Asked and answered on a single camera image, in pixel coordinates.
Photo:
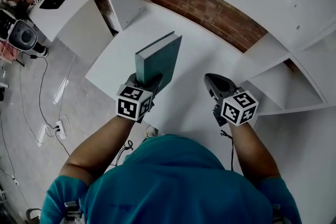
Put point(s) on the black mouse pad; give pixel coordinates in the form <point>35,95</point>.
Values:
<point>52,3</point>

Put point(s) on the person's left forearm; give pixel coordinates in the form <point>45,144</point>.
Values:
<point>99,149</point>

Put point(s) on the white desk with hutch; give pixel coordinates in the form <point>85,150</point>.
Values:
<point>199,55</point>

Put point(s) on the teal hardcover book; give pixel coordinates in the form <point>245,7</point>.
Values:
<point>160,57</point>

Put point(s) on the pink cloth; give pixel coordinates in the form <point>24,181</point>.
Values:
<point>5,51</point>

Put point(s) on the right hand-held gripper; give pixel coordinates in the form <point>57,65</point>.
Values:
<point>239,108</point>

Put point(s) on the person's white shoe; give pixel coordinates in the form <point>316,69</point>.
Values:
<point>151,131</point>

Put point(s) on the white power strip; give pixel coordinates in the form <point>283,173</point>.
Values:
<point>60,128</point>

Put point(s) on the person's teal shirt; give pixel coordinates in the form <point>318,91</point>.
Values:
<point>168,186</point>

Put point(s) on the person's right forearm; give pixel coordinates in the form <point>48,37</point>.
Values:
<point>252,154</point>

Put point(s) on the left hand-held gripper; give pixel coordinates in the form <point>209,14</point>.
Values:
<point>134,102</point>

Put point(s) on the plain white side table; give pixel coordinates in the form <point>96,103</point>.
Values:
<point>76,13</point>

